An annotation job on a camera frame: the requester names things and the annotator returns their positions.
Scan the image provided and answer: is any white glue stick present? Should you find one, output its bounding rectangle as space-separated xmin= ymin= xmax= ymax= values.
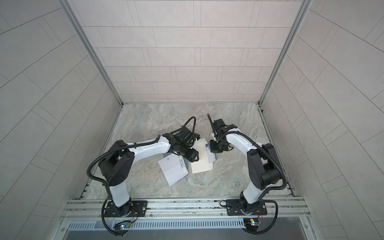
xmin=179 ymin=156 xmax=187 ymax=171

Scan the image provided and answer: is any cream envelope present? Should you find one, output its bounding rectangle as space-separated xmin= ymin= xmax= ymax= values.
xmin=191 ymin=139 xmax=213 ymax=174

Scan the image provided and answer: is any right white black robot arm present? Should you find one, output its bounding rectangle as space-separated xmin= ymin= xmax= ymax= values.
xmin=209 ymin=119 xmax=287 ymax=214

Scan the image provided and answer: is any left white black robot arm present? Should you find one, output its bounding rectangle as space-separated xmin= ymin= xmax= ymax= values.
xmin=97 ymin=127 xmax=200 ymax=208

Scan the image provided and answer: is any white paper sheet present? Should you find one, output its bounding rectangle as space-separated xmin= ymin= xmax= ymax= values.
xmin=158 ymin=158 xmax=189 ymax=186

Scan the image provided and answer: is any right circuit board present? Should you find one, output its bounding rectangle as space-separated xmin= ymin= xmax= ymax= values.
xmin=243 ymin=219 xmax=261 ymax=232

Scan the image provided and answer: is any circuit board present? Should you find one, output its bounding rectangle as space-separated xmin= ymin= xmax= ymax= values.
xmin=114 ymin=221 xmax=132 ymax=231
xmin=243 ymin=219 xmax=261 ymax=232

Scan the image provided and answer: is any left circuit board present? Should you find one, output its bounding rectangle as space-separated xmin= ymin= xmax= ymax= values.
xmin=114 ymin=221 xmax=132 ymax=231

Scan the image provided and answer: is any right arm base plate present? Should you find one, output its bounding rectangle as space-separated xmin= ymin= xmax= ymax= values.
xmin=224 ymin=199 xmax=268 ymax=216

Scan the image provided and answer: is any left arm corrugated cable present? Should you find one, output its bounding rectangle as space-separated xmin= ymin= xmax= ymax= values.
xmin=86 ymin=116 xmax=197 ymax=185

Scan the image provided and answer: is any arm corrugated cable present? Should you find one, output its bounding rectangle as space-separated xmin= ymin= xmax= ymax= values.
xmin=206 ymin=113 xmax=288 ymax=193
xmin=86 ymin=116 xmax=197 ymax=185

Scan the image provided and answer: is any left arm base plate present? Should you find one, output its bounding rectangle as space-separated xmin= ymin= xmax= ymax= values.
xmin=104 ymin=200 xmax=148 ymax=218

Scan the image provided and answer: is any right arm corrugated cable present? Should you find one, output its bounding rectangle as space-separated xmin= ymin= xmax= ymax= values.
xmin=206 ymin=113 xmax=288 ymax=193

